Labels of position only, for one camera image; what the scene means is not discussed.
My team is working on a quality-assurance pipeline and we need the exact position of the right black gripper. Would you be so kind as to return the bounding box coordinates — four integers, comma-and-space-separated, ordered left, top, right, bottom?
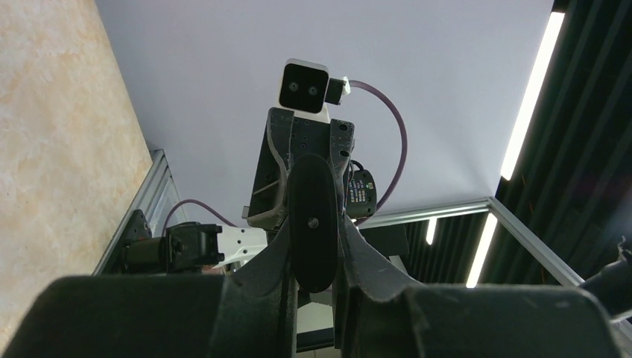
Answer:
246, 107, 355, 230

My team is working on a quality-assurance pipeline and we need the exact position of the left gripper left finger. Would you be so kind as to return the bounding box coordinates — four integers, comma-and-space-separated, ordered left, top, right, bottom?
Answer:
4, 227, 297, 357

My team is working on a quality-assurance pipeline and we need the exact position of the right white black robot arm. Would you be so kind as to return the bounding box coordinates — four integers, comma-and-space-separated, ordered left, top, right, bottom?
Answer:
243, 107, 377, 230

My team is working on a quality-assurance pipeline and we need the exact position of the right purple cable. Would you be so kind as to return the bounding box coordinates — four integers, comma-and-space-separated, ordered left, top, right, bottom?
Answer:
348, 80, 409, 226

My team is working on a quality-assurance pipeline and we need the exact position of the black remote control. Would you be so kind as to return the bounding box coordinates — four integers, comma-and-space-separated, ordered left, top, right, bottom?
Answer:
288, 154, 338, 293

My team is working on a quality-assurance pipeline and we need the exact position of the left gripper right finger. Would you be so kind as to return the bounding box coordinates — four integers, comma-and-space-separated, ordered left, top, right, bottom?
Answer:
335, 215, 631, 357

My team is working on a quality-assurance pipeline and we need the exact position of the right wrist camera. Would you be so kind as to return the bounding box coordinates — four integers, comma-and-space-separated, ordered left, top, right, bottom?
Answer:
276, 58, 351, 123

